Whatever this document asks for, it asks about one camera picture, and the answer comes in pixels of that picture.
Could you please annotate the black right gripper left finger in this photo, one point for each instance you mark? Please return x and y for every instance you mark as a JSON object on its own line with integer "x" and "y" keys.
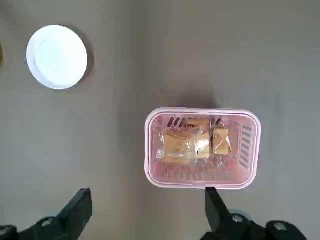
{"x": 62, "y": 225}

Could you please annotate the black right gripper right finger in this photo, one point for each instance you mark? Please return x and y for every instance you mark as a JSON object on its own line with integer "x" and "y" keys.
{"x": 225, "y": 225}

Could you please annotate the small pink slotted basket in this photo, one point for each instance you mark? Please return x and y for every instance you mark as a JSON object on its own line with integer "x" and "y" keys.
{"x": 151, "y": 150}

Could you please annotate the round white plate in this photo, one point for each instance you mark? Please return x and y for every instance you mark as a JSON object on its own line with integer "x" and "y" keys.
{"x": 57, "y": 57}

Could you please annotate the round yellow plate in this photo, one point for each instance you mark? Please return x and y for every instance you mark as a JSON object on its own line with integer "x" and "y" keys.
{"x": 1, "y": 55}

